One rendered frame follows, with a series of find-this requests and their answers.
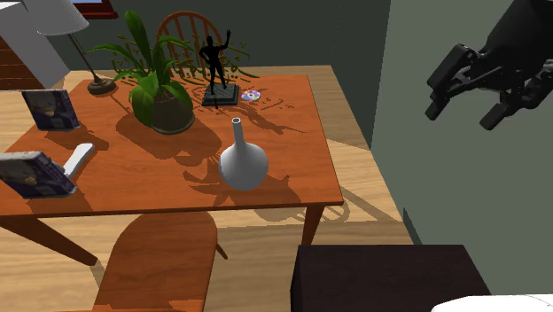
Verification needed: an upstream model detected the red framed window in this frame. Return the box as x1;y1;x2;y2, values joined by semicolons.
71;0;120;21

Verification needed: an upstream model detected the blue picture book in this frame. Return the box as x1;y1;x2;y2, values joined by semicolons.
21;89;82;132
0;150;79;200

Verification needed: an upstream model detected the orange wooden table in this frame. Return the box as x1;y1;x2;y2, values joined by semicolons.
0;74;345;267

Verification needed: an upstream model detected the black human figure statue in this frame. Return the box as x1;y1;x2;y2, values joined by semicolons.
199;28;241;108

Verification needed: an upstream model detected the orange wooden spindle-back chair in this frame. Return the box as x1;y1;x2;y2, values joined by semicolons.
155;10;224;80

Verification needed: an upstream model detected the white remote control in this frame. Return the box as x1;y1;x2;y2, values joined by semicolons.
62;143;96;180

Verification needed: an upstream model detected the orange wooden solid-back chair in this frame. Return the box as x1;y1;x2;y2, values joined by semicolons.
55;211;230;312

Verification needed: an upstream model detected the green potted plant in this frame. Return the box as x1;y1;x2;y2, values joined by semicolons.
84;9;261;136

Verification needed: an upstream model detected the white long-necked vase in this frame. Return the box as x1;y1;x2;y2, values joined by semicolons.
218;116;270;192

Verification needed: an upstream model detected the grey shade table lamp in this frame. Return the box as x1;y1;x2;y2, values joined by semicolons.
21;0;118;96

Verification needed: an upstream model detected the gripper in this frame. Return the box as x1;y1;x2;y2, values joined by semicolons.
424;0;553;131

